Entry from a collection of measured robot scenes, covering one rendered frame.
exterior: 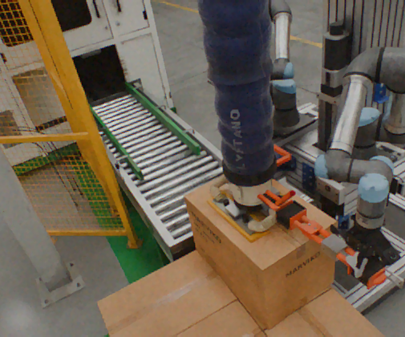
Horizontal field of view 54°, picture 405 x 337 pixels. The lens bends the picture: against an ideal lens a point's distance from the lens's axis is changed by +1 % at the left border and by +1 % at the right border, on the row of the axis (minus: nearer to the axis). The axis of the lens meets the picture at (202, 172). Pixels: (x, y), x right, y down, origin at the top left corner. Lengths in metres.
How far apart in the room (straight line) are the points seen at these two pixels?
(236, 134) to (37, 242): 1.72
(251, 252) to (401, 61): 0.86
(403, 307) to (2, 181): 2.42
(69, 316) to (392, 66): 2.39
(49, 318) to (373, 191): 2.34
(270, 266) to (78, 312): 1.66
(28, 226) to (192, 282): 1.16
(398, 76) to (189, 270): 1.34
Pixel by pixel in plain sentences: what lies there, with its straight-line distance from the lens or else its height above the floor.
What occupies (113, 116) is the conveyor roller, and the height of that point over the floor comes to 0.53.
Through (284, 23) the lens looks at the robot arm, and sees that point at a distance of 2.11.
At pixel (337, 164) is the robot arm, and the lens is 1.28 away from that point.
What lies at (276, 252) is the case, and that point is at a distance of 1.62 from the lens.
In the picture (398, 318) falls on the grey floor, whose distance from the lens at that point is 2.65.
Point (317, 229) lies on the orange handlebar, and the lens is 1.51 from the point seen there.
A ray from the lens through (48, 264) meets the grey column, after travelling 2.94.
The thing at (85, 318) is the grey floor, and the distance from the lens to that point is 2.87.
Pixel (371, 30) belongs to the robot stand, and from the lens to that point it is 1.90.
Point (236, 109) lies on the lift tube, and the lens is 1.42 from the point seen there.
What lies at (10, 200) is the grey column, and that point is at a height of 0.83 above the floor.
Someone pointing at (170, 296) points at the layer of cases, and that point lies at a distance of 2.06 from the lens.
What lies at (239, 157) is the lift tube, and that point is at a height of 1.29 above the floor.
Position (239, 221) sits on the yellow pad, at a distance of 1.72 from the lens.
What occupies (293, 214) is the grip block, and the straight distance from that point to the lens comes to 1.56.
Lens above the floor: 2.16
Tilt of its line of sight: 36 degrees down
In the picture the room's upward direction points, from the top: 11 degrees counter-clockwise
